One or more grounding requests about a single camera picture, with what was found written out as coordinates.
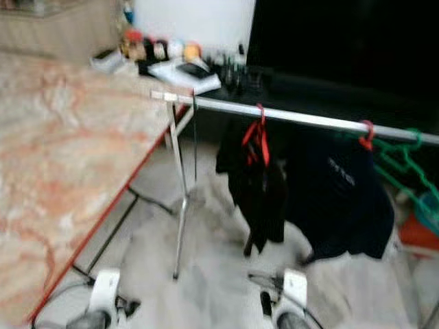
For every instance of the red plastic hanger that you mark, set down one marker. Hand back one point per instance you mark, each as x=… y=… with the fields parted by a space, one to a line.
x=367 y=140
x=249 y=133

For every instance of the green plastic hanger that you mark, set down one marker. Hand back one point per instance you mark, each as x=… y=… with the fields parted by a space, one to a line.
x=394 y=166

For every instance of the navy blue shirt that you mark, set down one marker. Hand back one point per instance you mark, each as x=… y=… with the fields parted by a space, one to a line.
x=343 y=205

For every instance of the pink marble dining table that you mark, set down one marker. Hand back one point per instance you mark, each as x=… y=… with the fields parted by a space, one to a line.
x=55 y=171

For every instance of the silver metal clothes rack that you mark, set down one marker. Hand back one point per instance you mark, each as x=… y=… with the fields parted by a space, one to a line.
x=302 y=116

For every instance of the white paper stack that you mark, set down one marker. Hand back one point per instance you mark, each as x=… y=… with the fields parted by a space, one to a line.
x=199 y=83

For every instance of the small electronic gadgets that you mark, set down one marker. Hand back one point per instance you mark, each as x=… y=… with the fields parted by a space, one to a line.
x=236 y=74

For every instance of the black wallet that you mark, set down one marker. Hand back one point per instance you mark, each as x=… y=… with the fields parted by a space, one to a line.
x=192 y=69

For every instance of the black mouse plush toy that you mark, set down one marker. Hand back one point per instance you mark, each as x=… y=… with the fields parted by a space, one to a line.
x=156 y=49

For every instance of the orange round plush toy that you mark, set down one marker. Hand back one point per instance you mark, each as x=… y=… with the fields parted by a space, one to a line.
x=192 y=51

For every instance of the white round plush toy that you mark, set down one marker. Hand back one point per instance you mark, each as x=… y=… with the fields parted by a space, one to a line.
x=175 y=48

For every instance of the red hat figurine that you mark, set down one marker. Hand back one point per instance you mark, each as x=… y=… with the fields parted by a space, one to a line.
x=132 y=42

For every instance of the black flat screen television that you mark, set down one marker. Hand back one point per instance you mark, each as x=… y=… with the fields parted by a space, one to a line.
x=336 y=41

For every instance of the beige wooden cabinet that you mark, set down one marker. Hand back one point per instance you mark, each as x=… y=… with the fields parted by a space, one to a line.
x=55 y=31

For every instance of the blue gold trophy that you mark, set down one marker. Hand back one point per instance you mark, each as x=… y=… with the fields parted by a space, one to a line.
x=127 y=14

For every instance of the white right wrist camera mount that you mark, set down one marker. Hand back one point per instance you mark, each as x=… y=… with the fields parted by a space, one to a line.
x=293 y=288

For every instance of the dark metal chair frame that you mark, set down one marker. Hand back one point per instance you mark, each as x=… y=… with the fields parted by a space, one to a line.
x=158 y=203

